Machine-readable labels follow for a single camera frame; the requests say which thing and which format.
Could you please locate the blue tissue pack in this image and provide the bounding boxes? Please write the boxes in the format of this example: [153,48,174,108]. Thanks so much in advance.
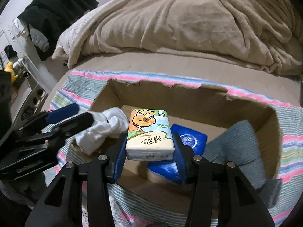
[147,124,208,184]

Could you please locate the white socks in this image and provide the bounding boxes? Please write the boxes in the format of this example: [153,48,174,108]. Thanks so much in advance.
[75,107,129,156]

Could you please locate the cartoon printed tissue pack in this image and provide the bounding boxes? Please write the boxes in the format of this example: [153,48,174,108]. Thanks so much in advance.
[125,109,175,161]

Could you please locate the grey-blue socks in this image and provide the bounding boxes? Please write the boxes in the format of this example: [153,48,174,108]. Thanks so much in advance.
[203,120,282,209]

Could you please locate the white shelf unit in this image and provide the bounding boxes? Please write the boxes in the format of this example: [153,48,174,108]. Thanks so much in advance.
[1,19,49,122]

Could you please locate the striped pastel towel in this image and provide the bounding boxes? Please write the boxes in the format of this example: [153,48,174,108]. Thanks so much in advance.
[45,70,302,226]

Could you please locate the open cardboard box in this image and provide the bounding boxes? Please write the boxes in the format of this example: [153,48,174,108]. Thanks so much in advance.
[67,78,283,216]

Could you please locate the white quilted duvet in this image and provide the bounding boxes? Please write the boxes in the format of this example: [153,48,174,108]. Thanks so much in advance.
[51,0,115,69]

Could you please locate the yellow plush toy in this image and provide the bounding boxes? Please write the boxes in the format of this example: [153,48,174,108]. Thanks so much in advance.
[4,61,18,84]

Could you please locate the grey sock hanging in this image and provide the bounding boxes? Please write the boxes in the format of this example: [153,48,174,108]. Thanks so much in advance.
[28,24,50,52]

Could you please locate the black clothes pile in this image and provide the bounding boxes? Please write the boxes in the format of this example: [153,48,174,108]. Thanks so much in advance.
[18,0,99,61]

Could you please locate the beige fleece blanket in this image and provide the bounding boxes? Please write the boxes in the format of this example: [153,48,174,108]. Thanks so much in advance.
[67,0,302,75]

